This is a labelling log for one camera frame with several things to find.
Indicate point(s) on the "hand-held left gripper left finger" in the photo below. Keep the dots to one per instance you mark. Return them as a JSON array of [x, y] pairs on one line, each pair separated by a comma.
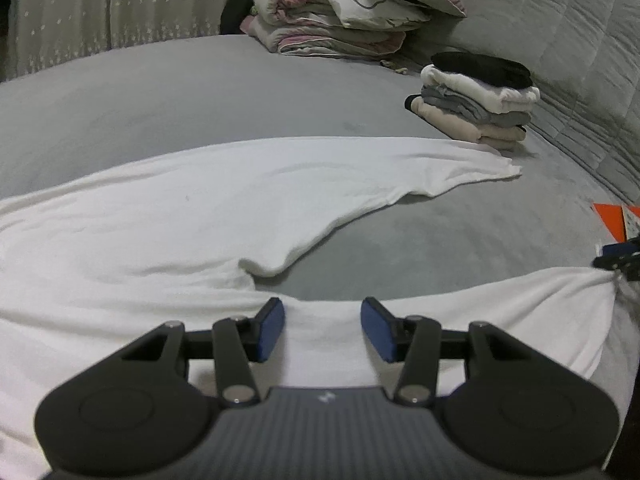
[[270, 327]]

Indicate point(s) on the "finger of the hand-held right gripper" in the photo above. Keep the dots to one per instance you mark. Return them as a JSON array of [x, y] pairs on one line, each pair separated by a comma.
[[622, 260]]

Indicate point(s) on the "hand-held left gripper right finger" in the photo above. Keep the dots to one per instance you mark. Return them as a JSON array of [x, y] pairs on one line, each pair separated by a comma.
[[377, 330]]

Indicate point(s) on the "white long-sleeve shirt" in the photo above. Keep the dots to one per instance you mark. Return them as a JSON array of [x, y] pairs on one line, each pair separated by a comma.
[[200, 200]]

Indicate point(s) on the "grey folded garment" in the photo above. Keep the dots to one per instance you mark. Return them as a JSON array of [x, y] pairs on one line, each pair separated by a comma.
[[500, 119]]

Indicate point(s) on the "white folded garment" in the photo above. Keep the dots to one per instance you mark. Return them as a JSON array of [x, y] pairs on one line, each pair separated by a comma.
[[500, 97]]

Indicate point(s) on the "beige folded garment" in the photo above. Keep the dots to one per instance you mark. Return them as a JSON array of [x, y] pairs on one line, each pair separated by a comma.
[[465, 130]]

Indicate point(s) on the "black folded garment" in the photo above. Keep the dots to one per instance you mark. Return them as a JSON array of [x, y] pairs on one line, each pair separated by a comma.
[[480, 67]]

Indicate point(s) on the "grey bed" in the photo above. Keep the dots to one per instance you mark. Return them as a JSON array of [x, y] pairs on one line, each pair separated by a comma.
[[150, 110]]

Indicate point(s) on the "folded floral quilt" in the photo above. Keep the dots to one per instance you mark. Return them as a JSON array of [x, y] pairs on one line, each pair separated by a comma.
[[310, 20]]

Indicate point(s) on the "black cloth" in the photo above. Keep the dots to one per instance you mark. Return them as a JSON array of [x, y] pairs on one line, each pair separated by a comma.
[[232, 15]]

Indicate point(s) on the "grey star-print curtain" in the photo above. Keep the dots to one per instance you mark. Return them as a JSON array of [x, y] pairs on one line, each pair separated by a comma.
[[170, 5], [60, 20]]

